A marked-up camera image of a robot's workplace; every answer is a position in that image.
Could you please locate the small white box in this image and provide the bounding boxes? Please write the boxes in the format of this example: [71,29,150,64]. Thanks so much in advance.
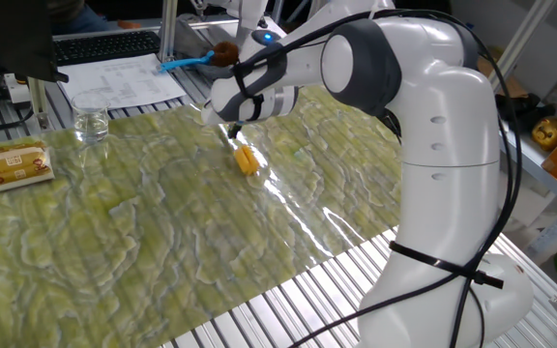
[3,72,32,104]

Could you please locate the golden yellow toy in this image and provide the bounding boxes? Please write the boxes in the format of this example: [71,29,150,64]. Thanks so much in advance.
[531,117,557,152]

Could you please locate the black computer monitor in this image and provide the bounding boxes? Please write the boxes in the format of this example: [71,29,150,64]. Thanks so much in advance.
[0,0,70,83]

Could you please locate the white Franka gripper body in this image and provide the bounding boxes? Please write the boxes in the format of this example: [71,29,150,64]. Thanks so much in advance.
[200,96,246,128]

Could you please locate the black strap with buckle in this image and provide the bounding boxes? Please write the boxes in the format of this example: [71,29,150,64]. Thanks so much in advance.
[388,240,506,290]

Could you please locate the black computer keyboard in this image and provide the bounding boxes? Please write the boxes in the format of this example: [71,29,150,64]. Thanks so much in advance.
[53,30,162,68]

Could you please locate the tall aluminium post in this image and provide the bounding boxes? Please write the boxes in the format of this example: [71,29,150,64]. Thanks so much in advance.
[159,0,179,63]

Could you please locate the white metal shelf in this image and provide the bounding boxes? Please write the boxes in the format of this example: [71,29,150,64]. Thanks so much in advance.
[498,120,557,265]

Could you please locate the yellow white snack box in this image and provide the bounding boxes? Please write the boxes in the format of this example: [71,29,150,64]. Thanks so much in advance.
[0,139,56,193]

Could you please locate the green marble pattern mat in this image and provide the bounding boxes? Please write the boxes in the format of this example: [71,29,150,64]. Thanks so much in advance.
[0,79,403,348]

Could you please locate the person in blue jeans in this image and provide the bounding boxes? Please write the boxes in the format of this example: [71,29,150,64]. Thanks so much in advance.
[48,0,115,36]

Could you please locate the black forearm strap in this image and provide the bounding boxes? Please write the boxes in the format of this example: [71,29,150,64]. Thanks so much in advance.
[232,62,265,122]

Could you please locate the clear glass beaker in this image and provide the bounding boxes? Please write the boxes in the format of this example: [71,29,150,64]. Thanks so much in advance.
[70,90,111,145]

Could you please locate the slanted aluminium strut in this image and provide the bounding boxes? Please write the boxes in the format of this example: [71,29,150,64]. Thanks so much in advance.
[488,0,557,88]

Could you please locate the blue handled brown brush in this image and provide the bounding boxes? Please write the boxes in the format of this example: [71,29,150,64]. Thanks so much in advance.
[158,41,241,73]

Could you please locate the black cloth item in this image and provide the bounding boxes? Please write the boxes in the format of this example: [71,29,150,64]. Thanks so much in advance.
[495,93,557,134]

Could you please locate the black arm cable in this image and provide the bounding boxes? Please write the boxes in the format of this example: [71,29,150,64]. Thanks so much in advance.
[232,8,525,348]

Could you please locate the printed white paper sheet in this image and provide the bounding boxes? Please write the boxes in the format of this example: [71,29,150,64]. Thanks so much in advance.
[58,52,188,111]

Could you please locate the short aluminium post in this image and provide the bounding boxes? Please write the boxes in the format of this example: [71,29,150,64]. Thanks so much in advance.
[26,76,51,131]

